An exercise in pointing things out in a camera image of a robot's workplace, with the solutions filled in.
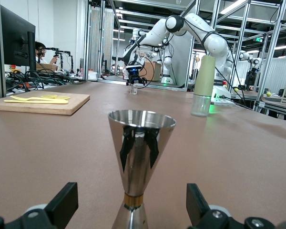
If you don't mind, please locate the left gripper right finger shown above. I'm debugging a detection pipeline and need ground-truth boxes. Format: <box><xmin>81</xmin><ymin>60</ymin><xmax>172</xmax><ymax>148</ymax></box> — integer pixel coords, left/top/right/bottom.
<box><xmin>186</xmin><ymin>183</ymin><xmax>277</xmax><ymax>229</ymax></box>

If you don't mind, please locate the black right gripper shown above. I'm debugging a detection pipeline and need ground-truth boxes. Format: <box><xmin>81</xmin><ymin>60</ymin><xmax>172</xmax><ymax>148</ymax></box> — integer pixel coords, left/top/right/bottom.
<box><xmin>126</xmin><ymin>64</ymin><xmax>148</xmax><ymax>87</ymax></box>

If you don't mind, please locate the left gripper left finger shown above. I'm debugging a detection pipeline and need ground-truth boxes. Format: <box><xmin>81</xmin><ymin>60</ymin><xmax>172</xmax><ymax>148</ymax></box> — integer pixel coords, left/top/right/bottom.
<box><xmin>0</xmin><ymin>182</ymin><xmax>79</xmax><ymax>229</ymax></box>

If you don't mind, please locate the steel double jigger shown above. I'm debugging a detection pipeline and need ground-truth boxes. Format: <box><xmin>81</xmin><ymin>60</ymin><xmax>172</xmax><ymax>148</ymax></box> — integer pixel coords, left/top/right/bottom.
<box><xmin>107</xmin><ymin>109</ymin><xmax>177</xmax><ymax>229</ymax></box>

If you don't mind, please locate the cardboard box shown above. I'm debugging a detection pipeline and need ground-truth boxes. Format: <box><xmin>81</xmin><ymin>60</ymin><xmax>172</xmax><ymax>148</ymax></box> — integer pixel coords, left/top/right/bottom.
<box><xmin>139</xmin><ymin>61</ymin><xmax>162</xmax><ymax>82</ymax></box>
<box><xmin>35</xmin><ymin>63</ymin><xmax>58</xmax><ymax>72</ymax></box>

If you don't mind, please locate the translucent strip curtain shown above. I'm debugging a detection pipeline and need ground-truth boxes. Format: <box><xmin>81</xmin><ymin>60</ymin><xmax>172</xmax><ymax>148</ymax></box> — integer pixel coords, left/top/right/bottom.
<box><xmin>89</xmin><ymin>7</ymin><xmax>115</xmax><ymax>80</ymax></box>

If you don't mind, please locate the brown table cover sheet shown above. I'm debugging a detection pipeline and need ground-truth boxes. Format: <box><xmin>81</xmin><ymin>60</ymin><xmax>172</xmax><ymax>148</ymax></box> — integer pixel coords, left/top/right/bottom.
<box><xmin>0</xmin><ymin>81</ymin><xmax>286</xmax><ymax>229</ymax></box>

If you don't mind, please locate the green bottle with clear base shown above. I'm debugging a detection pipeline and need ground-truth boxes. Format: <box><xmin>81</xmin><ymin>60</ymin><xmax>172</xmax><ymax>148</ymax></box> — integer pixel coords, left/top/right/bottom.
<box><xmin>190</xmin><ymin>55</ymin><xmax>216</xmax><ymax>117</ymax></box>

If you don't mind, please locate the wooden cutting board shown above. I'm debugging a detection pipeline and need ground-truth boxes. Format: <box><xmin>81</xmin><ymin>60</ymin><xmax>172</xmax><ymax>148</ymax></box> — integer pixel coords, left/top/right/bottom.
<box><xmin>0</xmin><ymin>91</ymin><xmax>91</xmax><ymax>116</ymax></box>

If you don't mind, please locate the yellow plastic knife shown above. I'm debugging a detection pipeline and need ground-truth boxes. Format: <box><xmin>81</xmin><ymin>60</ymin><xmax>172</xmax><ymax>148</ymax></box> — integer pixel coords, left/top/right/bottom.
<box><xmin>3</xmin><ymin>99</ymin><xmax>69</xmax><ymax>105</ymax></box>

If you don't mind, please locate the seated person with glasses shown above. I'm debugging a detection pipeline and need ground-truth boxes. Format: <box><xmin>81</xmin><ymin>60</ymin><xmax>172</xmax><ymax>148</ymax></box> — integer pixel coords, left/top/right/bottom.
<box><xmin>35</xmin><ymin>42</ymin><xmax>59</xmax><ymax>65</ymax></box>

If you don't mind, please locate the yellow plastic fork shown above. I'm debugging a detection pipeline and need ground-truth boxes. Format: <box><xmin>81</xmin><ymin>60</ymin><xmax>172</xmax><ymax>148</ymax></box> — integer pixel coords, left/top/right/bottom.
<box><xmin>9</xmin><ymin>95</ymin><xmax>55</xmax><ymax>102</ymax></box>

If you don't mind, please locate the black computer monitor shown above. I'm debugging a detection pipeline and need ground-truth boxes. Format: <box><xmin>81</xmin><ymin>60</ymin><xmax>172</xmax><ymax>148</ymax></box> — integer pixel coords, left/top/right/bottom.
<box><xmin>0</xmin><ymin>4</ymin><xmax>36</xmax><ymax>71</ymax></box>

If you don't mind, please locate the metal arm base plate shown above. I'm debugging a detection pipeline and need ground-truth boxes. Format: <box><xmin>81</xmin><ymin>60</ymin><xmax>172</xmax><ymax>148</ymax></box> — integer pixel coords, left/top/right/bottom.
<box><xmin>209</xmin><ymin>101</ymin><xmax>236</xmax><ymax>107</ymax></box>

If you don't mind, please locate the tangled black cable pile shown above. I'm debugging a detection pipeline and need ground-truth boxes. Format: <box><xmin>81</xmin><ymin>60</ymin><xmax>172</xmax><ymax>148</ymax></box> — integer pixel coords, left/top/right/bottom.
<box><xmin>4</xmin><ymin>69</ymin><xmax>87</xmax><ymax>93</ymax></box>

